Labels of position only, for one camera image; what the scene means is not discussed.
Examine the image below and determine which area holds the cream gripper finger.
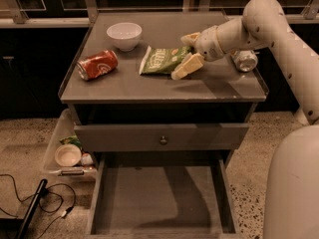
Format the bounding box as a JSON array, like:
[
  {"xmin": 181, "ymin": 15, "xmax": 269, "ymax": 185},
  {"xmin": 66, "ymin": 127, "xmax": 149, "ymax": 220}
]
[
  {"xmin": 171, "ymin": 53, "xmax": 204, "ymax": 80},
  {"xmin": 180, "ymin": 32, "xmax": 200, "ymax": 48}
]

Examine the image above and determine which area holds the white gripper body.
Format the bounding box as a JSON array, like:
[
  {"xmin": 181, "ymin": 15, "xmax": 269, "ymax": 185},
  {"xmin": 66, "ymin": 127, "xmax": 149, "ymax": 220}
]
[{"xmin": 194, "ymin": 26, "xmax": 223, "ymax": 62}]

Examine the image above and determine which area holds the green jalapeno chip bag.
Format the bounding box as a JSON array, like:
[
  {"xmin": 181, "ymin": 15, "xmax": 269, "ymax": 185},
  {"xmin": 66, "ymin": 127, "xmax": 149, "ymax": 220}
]
[{"xmin": 139, "ymin": 46, "xmax": 192, "ymax": 75}]

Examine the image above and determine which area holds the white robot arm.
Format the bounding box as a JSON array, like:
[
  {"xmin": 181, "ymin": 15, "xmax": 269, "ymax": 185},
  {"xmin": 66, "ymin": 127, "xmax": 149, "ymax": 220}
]
[{"xmin": 171, "ymin": 0, "xmax": 319, "ymax": 239}]

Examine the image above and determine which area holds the grey top drawer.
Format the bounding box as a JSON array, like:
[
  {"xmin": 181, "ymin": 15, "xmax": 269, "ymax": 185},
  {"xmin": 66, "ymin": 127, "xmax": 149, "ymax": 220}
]
[{"xmin": 74, "ymin": 123, "xmax": 248, "ymax": 152}]

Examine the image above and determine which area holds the grey drawer cabinet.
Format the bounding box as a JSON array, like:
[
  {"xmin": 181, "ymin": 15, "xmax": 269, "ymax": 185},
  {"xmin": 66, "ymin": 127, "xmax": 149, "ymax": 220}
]
[{"xmin": 60, "ymin": 12, "xmax": 267, "ymax": 162}]

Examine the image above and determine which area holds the round brass drawer knob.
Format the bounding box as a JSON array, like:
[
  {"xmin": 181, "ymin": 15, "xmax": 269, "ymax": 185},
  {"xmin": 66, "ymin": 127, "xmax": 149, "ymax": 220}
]
[{"xmin": 159, "ymin": 135, "xmax": 167, "ymax": 145}]

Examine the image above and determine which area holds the green snack bag in bin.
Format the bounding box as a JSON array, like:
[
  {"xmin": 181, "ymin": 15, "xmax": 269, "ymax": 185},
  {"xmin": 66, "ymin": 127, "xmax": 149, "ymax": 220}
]
[{"xmin": 60, "ymin": 135, "xmax": 82, "ymax": 148}]

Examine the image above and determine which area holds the open grey middle drawer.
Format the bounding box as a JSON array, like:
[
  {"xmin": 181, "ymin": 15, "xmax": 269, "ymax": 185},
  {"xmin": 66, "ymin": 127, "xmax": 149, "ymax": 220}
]
[{"xmin": 85, "ymin": 151, "xmax": 241, "ymax": 239}]

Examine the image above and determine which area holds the green white soda can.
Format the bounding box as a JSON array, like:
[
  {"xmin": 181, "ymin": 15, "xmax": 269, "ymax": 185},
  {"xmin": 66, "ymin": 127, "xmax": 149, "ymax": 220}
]
[{"xmin": 231, "ymin": 51, "xmax": 258, "ymax": 73}]

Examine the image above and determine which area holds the white ceramic bowl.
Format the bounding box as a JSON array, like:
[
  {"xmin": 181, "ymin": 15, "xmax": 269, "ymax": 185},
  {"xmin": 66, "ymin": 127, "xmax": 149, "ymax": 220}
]
[{"xmin": 107, "ymin": 22, "xmax": 143, "ymax": 52}]

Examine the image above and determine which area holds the red crushed soda can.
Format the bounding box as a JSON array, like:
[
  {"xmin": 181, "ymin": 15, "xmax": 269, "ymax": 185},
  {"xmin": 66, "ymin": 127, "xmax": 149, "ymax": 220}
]
[{"xmin": 77, "ymin": 50, "xmax": 118, "ymax": 81}]

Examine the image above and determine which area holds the small red white item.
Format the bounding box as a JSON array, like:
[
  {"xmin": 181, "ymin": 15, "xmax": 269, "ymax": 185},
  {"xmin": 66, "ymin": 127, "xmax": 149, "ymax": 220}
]
[{"xmin": 81, "ymin": 153, "xmax": 94, "ymax": 166}]

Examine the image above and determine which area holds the clear plastic storage bin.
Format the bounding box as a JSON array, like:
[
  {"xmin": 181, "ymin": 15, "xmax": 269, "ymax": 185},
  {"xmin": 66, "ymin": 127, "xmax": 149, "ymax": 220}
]
[{"xmin": 42, "ymin": 110, "xmax": 97, "ymax": 181}]

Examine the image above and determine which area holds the small white bowl in bin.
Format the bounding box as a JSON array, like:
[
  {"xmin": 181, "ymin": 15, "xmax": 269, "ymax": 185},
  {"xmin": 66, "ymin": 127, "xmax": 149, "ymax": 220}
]
[{"xmin": 55, "ymin": 144, "xmax": 82, "ymax": 167}]

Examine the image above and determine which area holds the black flat bar on floor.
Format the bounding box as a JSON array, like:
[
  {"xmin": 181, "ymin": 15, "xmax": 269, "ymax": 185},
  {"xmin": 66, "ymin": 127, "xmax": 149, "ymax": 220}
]
[{"xmin": 15, "ymin": 179, "xmax": 48, "ymax": 239}]

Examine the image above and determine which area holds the black cable on floor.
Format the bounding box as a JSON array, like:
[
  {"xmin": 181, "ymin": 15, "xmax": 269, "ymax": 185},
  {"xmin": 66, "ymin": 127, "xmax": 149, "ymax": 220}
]
[{"xmin": 0, "ymin": 173, "xmax": 77, "ymax": 239}]

